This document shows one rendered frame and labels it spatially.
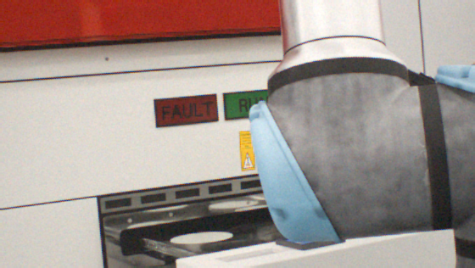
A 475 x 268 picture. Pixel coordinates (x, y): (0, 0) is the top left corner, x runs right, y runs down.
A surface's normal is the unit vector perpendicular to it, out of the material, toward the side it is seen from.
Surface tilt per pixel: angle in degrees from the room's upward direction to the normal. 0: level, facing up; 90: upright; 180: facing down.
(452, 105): 43
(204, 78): 90
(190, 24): 90
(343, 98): 73
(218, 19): 90
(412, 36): 90
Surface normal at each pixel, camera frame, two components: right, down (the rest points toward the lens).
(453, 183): -0.13, 0.32
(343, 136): -0.18, -0.22
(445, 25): 0.47, 0.00
